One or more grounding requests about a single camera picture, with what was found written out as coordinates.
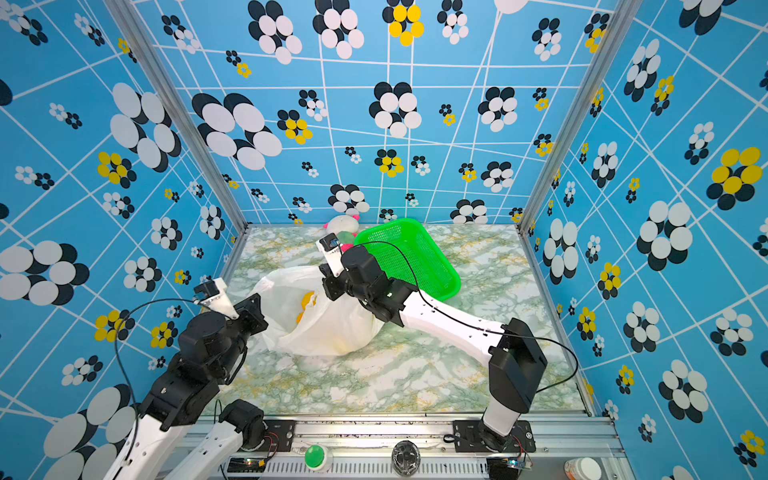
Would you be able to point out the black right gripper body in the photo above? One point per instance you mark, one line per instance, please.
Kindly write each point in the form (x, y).
(364, 299)

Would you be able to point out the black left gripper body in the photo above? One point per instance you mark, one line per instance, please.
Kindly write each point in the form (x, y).
(231, 361)

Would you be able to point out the white plastic bag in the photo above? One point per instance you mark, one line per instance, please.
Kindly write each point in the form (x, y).
(329, 328)

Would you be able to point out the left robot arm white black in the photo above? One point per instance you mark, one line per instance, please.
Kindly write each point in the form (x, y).
(172, 407)

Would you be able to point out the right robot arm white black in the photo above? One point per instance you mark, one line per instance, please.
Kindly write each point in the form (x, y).
(510, 351)

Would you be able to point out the green plastic mesh basket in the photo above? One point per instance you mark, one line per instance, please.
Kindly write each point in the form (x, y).
(406, 251)

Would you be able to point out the pink white plush toy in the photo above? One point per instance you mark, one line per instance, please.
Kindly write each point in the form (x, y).
(345, 227)

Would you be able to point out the green push button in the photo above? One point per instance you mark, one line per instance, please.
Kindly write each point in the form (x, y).
(318, 458)

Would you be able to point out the round silver knob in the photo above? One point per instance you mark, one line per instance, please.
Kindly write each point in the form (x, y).
(405, 458)

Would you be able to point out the white orange container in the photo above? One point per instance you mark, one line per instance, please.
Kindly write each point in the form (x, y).
(583, 468)

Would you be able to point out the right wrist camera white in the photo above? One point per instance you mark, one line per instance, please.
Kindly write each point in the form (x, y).
(330, 247)

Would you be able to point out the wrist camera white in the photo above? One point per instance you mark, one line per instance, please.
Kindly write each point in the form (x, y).
(330, 247)
(212, 295)

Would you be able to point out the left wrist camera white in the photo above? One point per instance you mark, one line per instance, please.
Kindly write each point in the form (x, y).
(212, 295)

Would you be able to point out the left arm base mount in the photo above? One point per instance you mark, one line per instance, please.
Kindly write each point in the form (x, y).
(273, 435)

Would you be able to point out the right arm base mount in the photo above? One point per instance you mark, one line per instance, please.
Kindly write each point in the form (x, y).
(472, 436)

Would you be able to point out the aluminium front rail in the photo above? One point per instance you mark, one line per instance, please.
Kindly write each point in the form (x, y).
(362, 445)

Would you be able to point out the aluminium frame post left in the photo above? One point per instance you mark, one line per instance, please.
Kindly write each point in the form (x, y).
(128, 22)

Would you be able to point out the aluminium frame post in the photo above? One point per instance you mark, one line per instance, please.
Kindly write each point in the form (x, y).
(621, 20)
(128, 22)

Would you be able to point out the aluminium frame post right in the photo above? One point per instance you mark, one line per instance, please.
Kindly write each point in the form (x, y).
(621, 20)

